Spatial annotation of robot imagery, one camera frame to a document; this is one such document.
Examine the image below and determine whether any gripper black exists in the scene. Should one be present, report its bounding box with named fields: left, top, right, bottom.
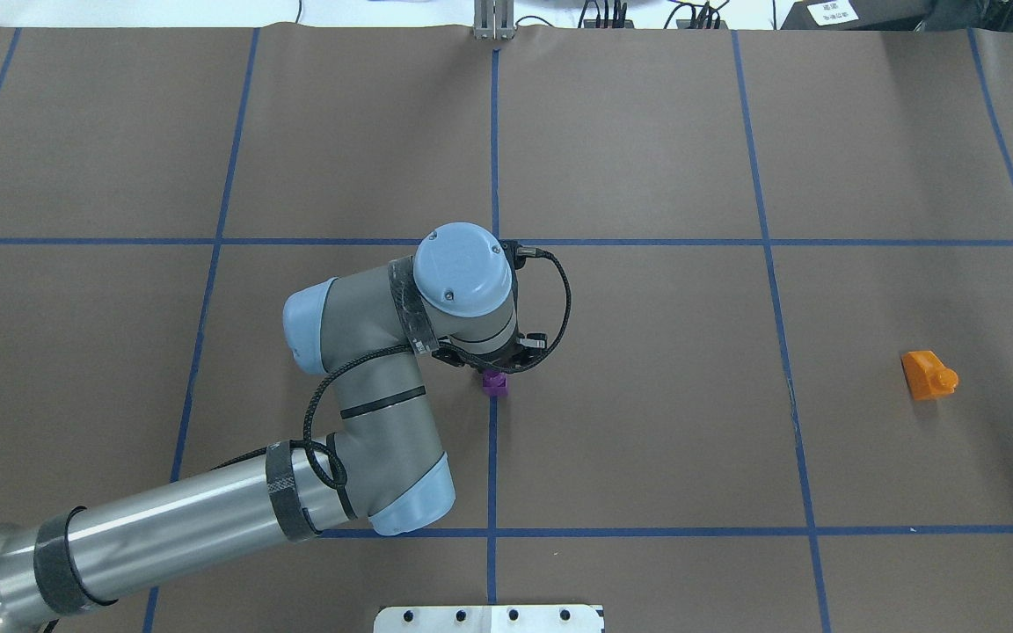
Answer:
left=433, top=345, right=536, bottom=375

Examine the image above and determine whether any purple trapezoid block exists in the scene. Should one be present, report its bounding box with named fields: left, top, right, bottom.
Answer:
left=481, top=370, right=509, bottom=399

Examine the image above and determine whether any orange trapezoid block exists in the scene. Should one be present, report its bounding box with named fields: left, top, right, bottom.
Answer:
left=900, top=350, right=960, bottom=401

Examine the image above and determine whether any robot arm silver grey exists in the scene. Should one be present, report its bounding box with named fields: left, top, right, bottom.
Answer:
left=0, top=222, right=558, bottom=632

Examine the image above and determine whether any black box white label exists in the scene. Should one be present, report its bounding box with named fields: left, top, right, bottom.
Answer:
left=779, top=1, right=936, bottom=32

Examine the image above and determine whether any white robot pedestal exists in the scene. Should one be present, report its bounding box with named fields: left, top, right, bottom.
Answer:
left=373, top=604, right=606, bottom=632

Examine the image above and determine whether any aluminium frame post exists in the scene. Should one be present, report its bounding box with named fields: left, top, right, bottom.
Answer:
left=471, top=0, right=517, bottom=39

